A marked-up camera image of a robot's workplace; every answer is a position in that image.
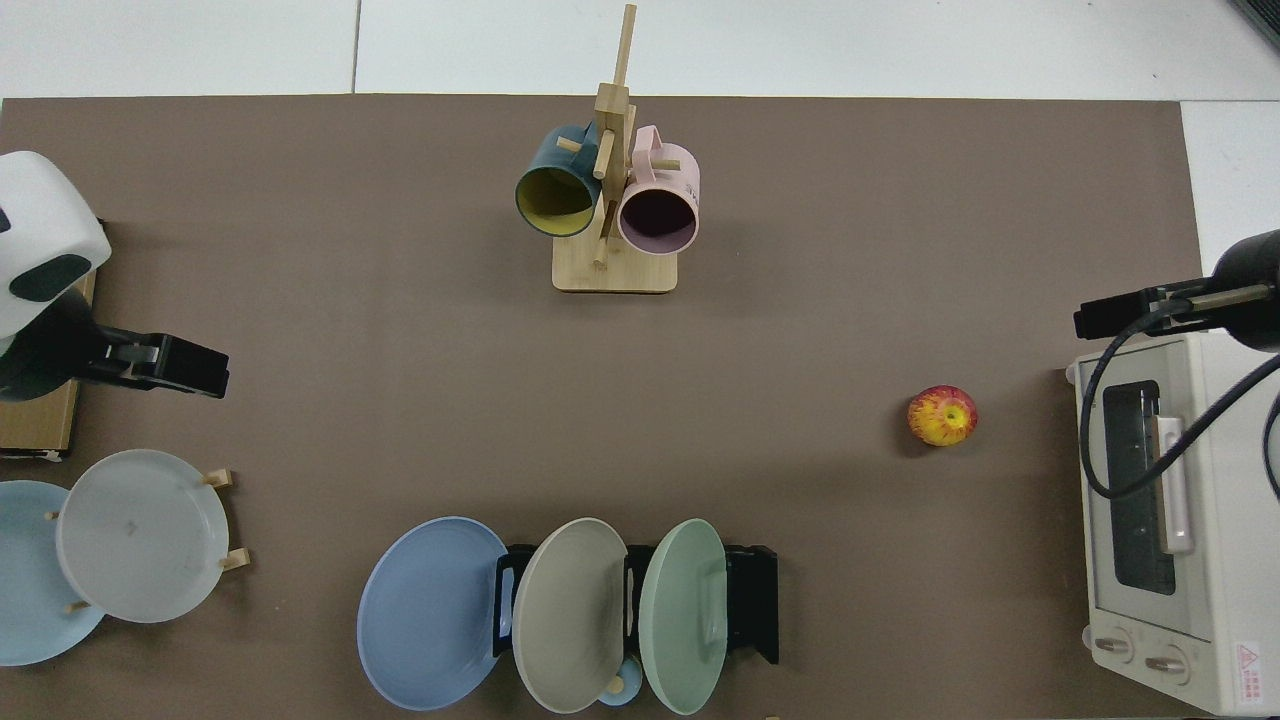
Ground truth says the red yellow apple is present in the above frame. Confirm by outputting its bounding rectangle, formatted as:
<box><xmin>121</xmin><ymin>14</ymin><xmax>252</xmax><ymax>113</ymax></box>
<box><xmin>907</xmin><ymin>385</ymin><xmax>978</xmax><ymax>448</ymax></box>

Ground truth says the grey plate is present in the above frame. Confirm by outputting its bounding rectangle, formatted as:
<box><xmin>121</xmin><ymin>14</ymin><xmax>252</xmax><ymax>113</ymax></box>
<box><xmin>55</xmin><ymin>449</ymin><xmax>231</xmax><ymax>624</ymax></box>

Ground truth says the wooden plate rack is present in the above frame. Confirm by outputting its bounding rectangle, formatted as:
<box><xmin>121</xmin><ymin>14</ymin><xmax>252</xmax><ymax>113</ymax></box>
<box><xmin>45</xmin><ymin>468</ymin><xmax>251</xmax><ymax>613</ymax></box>

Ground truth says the light blue plate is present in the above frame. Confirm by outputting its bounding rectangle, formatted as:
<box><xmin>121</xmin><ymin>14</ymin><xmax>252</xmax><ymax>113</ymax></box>
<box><xmin>0</xmin><ymin>480</ymin><xmax>106</xmax><ymax>666</ymax></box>

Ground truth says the beige plate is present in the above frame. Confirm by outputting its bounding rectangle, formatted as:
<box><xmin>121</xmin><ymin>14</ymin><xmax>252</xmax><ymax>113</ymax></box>
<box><xmin>512</xmin><ymin>517</ymin><xmax>630</xmax><ymax>715</ymax></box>

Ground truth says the black dish rack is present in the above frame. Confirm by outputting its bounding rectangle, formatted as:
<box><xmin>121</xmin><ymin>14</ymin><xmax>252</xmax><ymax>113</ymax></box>
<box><xmin>493</xmin><ymin>543</ymin><xmax>780</xmax><ymax>666</ymax></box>

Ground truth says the green plate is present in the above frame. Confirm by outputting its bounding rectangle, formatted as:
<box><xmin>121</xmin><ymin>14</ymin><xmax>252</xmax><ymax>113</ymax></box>
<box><xmin>639</xmin><ymin>518</ymin><xmax>729</xmax><ymax>716</ymax></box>

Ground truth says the brown table cloth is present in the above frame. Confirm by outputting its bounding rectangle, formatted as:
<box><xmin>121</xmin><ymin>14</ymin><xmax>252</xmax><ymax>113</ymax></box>
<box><xmin>0</xmin><ymin>95</ymin><xmax>1208</xmax><ymax>720</ymax></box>

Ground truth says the pale toaster oven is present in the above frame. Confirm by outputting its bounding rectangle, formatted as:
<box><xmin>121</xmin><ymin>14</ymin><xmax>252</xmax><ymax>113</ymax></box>
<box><xmin>1065</xmin><ymin>330</ymin><xmax>1280</xmax><ymax>717</ymax></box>

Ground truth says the dark grey slatted object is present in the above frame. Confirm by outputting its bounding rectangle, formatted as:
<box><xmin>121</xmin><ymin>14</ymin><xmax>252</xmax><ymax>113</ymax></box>
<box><xmin>1228</xmin><ymin>0</ymin><xmax>1280</xmax><ymax>53</ymax></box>

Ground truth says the dark teal cup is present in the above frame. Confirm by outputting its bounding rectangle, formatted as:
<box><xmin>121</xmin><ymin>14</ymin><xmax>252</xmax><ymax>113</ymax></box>
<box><xmin>515</xmin><ymin>122</ymin><xmax>604</xmax><ymax>239</ymax></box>

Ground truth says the wooden cup stand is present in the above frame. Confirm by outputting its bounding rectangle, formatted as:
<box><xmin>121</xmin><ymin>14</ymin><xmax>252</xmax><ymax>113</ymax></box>
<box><xmin>552</xmin><ymin>3</ymin><xmax>679</xmax><ymax>294</ymax></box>

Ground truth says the pink cup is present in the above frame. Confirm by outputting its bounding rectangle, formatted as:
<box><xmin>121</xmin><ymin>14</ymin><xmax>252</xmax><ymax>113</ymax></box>
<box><xmin>617</xmin><ymin>125</ymin><xmax>701</xmax><ymax>256</ymax></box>

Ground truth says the small blue round thing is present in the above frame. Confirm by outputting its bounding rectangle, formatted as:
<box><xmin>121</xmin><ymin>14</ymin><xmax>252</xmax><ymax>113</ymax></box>
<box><xmin>597</xmin><ymin>655</ymin><xmax>644</xmax><ymax>708</ymax></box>

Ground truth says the wire basket with wooden floor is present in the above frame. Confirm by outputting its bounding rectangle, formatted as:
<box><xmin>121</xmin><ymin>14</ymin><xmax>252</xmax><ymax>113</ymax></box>
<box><xmin>0</xmin><ymin>270</ymin><xmax>98</xmax><ymax>461</ymax></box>

